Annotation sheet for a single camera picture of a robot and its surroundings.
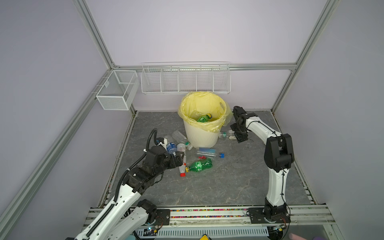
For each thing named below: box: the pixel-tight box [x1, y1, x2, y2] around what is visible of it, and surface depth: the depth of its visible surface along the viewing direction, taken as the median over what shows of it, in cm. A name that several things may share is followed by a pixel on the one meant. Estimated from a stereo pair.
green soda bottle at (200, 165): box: [185, 158, 213, 173], surface depth 88 cm
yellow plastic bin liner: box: [177, 91, 233, 133], surface depth 91 cm
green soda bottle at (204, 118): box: [196, 113, 212, 123], surface depth 100 cm
